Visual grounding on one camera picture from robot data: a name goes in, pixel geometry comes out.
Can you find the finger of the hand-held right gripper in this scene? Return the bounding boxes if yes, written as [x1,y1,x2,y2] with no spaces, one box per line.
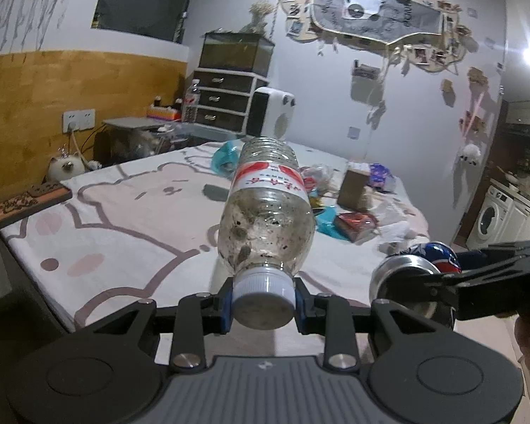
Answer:
[380,269,530,322]
[457,239,530,271]

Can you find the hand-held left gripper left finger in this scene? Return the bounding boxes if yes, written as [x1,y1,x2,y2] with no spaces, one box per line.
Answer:
[77,280,237,372]

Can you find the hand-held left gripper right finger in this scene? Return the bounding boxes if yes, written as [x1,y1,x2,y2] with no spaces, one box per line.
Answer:
[294,278,458,372]

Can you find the blue red soda can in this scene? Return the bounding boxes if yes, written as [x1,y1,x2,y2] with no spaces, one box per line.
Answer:
[369,242,463,330]

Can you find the teal plastic wrapper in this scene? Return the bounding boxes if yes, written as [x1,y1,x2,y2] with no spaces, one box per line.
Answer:
[313,205,352,241]

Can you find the red snack wrapper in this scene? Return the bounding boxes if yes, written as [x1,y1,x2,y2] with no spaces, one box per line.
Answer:
[336,212,378,243]

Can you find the white tissue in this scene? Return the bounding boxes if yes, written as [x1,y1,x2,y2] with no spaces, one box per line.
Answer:
[375,203,429,253]

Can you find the clear plastic water bottle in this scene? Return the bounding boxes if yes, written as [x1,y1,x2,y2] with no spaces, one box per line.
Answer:
[210,136,316,330]

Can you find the grey pouch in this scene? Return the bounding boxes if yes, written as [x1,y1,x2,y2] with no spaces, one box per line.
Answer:
[202,184,230,201]

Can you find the brown cardboard box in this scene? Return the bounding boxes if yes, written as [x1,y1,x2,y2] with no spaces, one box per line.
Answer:
[337,162,376,213]

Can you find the white plastic bag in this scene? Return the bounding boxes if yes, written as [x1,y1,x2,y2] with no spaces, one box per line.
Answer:
[300,164,337,196]

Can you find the light blue plastic bag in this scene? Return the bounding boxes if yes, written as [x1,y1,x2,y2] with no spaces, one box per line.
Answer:
[211,140,245,179]

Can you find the white kitchen base cabinets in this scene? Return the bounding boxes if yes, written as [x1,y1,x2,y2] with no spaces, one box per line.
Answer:
[486,179,530,257]

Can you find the white washing machine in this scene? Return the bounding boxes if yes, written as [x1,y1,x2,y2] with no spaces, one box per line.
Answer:
[466,184,515,250]

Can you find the pink printed blanket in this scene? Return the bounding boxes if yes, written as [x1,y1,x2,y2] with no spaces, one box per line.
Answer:
[0,140,431,354]

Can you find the purple patterned packet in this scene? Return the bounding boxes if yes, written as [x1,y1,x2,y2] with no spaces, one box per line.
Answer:
[367,163,398,193]

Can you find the white fan heater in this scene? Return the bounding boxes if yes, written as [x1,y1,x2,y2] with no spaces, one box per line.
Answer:
[247,87,298,140]

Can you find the grey side table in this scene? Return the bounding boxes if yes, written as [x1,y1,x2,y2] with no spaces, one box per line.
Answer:
[95,117,179,169]

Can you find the colourful small box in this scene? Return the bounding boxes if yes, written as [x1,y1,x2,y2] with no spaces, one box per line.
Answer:
[146,97,182,121]

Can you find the grey bed base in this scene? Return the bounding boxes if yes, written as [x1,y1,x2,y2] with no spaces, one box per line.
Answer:
[0,225,71,334]

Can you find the white cat figurine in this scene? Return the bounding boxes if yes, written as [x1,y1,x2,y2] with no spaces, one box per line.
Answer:
[48,152,102,182]

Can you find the small bottle red label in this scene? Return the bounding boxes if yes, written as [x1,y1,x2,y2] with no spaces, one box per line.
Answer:
[183,79,201,123]

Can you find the dark drawer cabinet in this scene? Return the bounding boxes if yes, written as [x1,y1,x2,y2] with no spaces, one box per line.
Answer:
[190,68,270,135]

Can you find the glass fish tank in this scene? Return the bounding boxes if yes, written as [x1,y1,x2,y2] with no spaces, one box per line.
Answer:
[199,31,275,76]

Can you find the cloud-shaped photo board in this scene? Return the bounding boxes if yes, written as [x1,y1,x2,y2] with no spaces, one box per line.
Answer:
[277,0,469,73]

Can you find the dried flower bunch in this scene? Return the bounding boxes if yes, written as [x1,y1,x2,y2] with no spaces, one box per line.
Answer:
[241,1,275,34]

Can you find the dark window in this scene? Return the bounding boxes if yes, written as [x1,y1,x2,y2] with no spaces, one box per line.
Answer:
[92,0,201,45]

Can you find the white plush wall toy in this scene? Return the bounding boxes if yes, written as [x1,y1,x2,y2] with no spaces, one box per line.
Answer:
[457,143,482,169]

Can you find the white charger cable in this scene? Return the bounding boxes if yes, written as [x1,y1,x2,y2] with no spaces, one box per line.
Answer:
[70,129,95,171]

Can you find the small wall shelf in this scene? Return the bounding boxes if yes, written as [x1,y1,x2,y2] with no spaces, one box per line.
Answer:
[351,59,383,81]

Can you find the white wall socket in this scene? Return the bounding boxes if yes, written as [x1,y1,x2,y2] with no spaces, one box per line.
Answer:
[62,108,95,133]

